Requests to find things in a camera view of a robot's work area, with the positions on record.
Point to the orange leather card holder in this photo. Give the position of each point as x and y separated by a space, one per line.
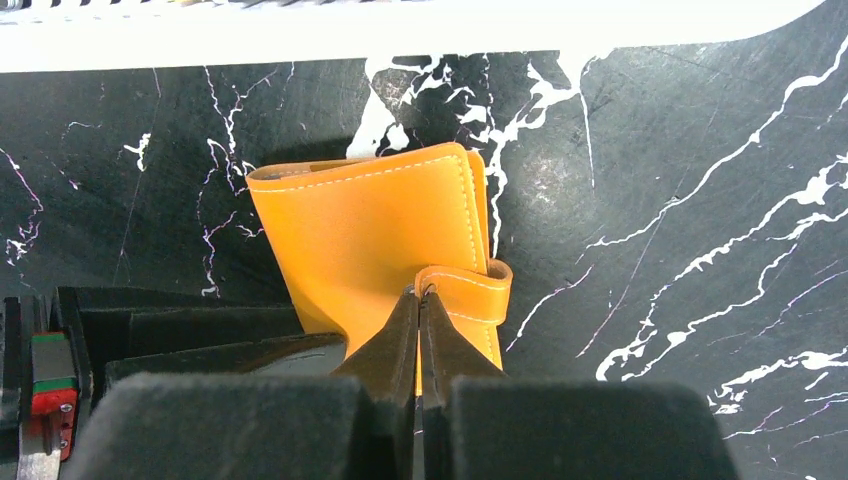
350 235

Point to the white plastic basket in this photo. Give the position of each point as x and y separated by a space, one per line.
53 36

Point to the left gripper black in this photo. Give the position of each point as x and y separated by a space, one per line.
62 352

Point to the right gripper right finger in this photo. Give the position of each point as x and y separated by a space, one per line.
479 423

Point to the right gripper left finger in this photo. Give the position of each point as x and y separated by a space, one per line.
353 423

